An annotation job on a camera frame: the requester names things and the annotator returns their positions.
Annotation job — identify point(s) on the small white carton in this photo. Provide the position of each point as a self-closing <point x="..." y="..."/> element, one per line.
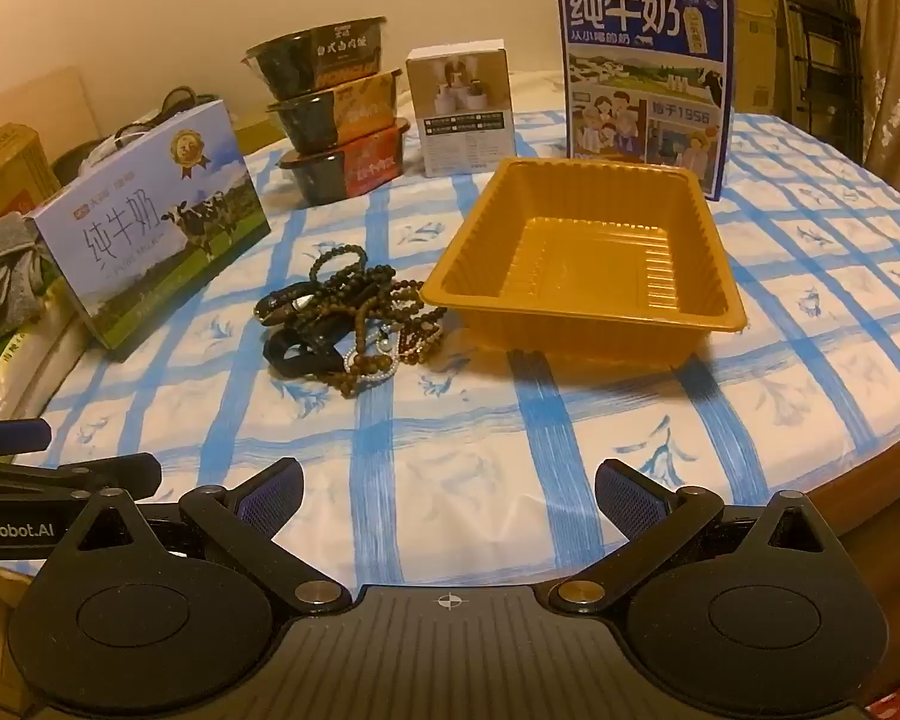
<point x="461" y="112"/>

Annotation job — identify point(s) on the white printed sack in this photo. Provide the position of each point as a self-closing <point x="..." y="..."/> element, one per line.
<point x="30" y="367"/>

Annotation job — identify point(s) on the yellow plastic tray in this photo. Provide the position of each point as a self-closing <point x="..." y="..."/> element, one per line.
<point x="570" y="262"/>

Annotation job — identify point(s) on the beige panel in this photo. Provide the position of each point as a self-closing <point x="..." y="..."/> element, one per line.
<point x="37" y="105"/>

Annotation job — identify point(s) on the blue checked tablecloth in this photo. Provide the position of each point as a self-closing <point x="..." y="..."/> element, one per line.
<point x="495" y="420"/>

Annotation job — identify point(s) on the light blue cow milk box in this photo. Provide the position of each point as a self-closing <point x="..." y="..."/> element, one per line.
<point x="142" y="240"/>

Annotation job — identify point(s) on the yellow cardboard box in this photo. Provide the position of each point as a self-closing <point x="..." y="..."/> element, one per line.
<point x="7" y="172"/>

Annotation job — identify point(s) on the black and red food bowl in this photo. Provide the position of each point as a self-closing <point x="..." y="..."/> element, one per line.
<point x="345" y="169"/>

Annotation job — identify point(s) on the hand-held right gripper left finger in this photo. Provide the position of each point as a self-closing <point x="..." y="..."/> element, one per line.
<point x="270" y="493"/>

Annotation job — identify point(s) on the black instant food bowl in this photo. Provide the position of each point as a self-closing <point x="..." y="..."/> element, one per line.
<point x="307" y="52"/>

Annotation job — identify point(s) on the grey cloth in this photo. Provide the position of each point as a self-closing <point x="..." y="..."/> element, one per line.
<point x="4" y="277"/>

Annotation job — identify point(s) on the black folding ladder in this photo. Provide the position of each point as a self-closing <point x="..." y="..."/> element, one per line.
<point x="821" y="45"/>

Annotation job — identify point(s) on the dark blue milk box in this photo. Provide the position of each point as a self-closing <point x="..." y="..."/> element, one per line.
<point x="645" y="82"/>

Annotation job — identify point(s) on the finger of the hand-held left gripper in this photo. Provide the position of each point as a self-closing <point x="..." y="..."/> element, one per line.
<point x="11" y="436"/>
<point x="67" y="478"/>

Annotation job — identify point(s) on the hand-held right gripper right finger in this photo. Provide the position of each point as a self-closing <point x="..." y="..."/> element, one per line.
<point x="624" y="493"/>

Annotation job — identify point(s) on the black and orange food bowl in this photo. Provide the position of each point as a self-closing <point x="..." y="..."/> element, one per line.
<point x="330" y="112"/>

